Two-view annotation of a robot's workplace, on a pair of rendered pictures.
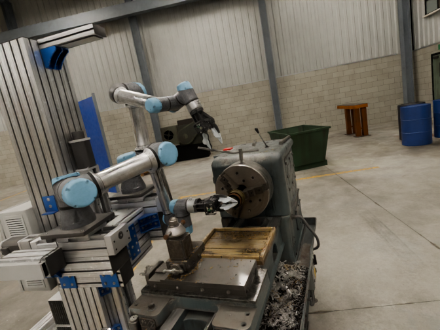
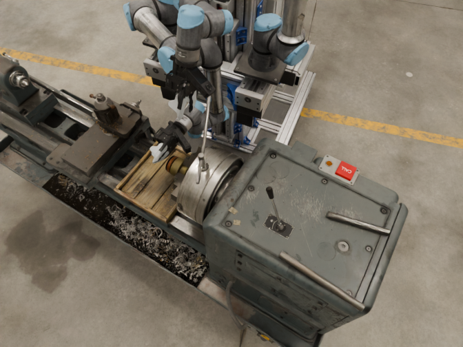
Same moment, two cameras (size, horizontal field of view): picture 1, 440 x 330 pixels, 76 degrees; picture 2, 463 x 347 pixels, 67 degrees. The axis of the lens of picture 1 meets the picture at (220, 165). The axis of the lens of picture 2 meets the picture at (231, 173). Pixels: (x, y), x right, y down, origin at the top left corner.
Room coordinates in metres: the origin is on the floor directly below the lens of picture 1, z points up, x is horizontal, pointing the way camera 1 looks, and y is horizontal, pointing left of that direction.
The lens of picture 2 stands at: (1.74, -0.78, 2.33)
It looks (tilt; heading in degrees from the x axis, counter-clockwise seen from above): 59 degrees down; 97
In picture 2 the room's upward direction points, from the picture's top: 1 degrees clockwise
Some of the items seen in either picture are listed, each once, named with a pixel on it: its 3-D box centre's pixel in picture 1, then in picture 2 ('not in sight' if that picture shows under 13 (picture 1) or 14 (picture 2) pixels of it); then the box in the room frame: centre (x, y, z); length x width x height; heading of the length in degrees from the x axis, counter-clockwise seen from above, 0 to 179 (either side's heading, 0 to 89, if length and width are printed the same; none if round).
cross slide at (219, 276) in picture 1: (198, 274); (105, 135); (0.99, 0.16, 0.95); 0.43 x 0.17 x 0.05; 67
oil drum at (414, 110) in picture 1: (416, 124); not in sight; (6.37, -4.58, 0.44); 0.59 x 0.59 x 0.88
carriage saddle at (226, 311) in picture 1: (199, 294); (98, 140); (0.94, 0.16, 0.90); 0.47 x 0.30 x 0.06; 67
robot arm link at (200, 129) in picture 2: (183, 223); (197, 124); (1.44, 0.25, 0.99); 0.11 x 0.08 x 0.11; 39
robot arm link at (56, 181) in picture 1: (69, 188); (165, 4); (1.23, 0.67, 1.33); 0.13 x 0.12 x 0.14; 39
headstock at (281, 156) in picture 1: (257, 174); (299, 230); (1.94, -0.25, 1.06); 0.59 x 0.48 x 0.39; 157
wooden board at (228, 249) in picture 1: (234, 243); (163, 177); (1.32, 0.00, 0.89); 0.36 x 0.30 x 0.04; 67
